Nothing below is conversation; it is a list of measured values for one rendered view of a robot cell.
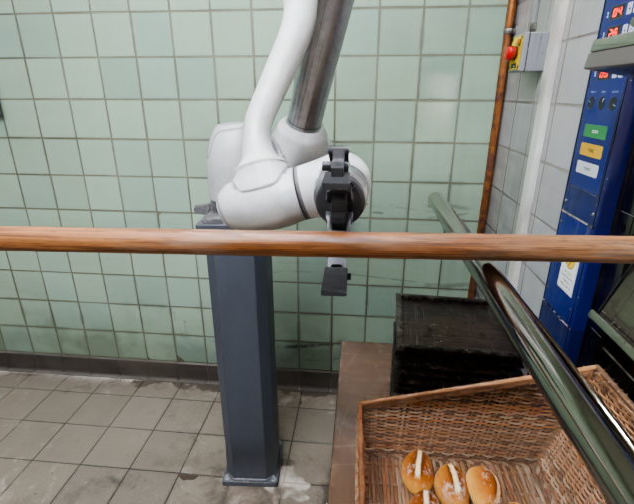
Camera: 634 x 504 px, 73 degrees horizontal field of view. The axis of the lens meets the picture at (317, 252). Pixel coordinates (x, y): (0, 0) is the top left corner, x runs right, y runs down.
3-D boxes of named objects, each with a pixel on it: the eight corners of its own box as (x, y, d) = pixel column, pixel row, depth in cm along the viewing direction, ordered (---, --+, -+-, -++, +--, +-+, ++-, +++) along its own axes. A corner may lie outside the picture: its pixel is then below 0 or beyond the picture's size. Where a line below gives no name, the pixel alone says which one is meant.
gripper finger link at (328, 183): (350, 178, 51) (350, 171, 51) (349, 190, 45) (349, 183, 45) (325, 177, 52) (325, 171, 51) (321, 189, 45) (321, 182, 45)
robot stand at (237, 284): (234, 442, 176) (213, 207, 140) (283, 444, 175) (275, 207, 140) (222, 485, 156) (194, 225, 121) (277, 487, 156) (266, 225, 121)
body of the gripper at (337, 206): (365, 170, 66) (367, 182, 57) (363, 223, 69) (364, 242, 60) (317, 170, 66) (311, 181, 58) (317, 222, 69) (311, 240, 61)
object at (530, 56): (531, 72, 129) (537, 35, 126) (545, 71, 120) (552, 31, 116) (506, 73, 130) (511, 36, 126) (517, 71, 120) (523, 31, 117)
